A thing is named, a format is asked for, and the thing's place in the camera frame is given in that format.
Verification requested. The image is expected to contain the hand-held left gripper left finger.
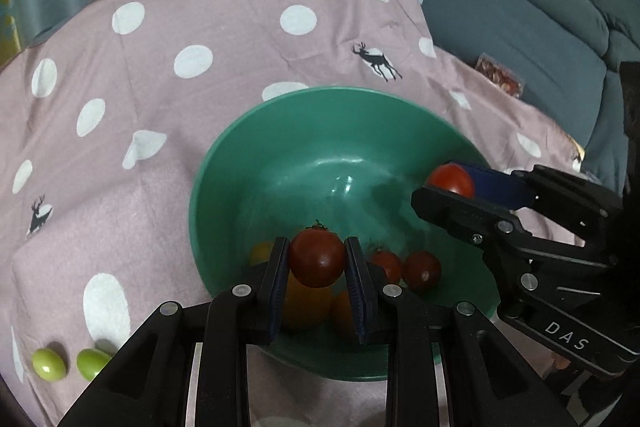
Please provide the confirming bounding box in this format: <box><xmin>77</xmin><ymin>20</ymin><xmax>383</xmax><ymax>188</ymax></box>
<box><xmin>57</xmin><ymin>236</ymin><xmax>292</xmax><ymax>427</ymax></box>

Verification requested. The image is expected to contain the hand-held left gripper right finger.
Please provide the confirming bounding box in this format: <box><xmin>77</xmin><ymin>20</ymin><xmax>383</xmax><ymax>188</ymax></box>
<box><xmin>344</xmin><ymin>236</ymin><xmax>576</xmax><ymax>427</ymax></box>

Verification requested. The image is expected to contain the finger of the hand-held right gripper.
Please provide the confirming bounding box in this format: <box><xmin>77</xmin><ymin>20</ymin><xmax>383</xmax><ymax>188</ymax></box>
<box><xmin>452</xmin><ymin>162</ymin><xmax>626</xmax><ymax>253</ymax></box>
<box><xmin>411</xmin><ymin>185</ymin><xmax>618</xmax><ymax>308</ymax></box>

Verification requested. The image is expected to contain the large orange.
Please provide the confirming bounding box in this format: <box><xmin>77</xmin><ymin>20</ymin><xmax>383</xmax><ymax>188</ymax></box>
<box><xmin>282</xmin><ymin>274</ymin><xmax>335</xmax><ymax>333</ymax></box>

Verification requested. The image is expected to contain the red cherry tomato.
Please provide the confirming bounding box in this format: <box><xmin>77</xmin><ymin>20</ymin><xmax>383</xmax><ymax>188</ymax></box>
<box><xmin>403</xmin><ymin>252</ymin><xmax>442</xmax><ymax>292</ymax></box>
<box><xmin>425</xmin><ymin>163</ymin><xmax>476</xmax><ymax>200</ymax></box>
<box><xmin>369</xmin><ymin>248</ymin><xmax>403</xmax><ymax>285</ymax></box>
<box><xmin>289</xmin><ymin>221</ymin><xmax>347</xmax><ymax>289</ymax></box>

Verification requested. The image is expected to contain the small yellow kumquat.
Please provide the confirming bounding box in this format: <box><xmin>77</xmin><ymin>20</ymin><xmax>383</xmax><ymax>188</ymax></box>
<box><xmin>248</xmin><ymin>242</ymin><xmax>275</xmax><ymax>268</ymax></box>

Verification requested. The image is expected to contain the green plastic bowl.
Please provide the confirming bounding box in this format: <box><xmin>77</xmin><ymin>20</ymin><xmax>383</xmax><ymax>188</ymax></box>
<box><xmin>188</xmin><ymin>87</ymin><xmax>503</xmax><ymax>382</ymax></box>

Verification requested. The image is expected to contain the green jujube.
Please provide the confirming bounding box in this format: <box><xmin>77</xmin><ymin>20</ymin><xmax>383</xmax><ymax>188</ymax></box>
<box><xmin>31</xmin><ymin>348</ymin><xmax>67</xmax><ymax>380</ymax></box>
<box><xmin>76</xmin><ymin>348</ymin><xmax>113</xmax><ymax>380</ymax></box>

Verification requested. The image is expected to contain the red snack packet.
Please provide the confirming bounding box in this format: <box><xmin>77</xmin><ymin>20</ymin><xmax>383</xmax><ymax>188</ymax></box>
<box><xmin>474</xmin><ymin>53</ymin><xmax>526</xmax><ymax>98</ymax></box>

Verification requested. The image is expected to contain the grey sofa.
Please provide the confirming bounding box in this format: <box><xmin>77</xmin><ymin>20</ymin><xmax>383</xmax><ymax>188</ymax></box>
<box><xmin>415</xmin><ymin>0</ymin><xmax>640</xmax><ymax>198</ymax></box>

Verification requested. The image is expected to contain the pink polka dot blanket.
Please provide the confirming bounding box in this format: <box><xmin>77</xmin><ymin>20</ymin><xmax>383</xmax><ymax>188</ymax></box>
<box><xmin>0</xmin><ymin>0</ymin><xmax>586</xmax><ymax>427</ymax></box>

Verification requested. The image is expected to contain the yellow patterned curtain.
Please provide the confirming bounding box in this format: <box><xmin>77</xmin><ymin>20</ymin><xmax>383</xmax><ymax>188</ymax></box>
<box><xmin>0</xmin><ymin>0</ymin><xmax>26</xmax><ymax>70</ymax></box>

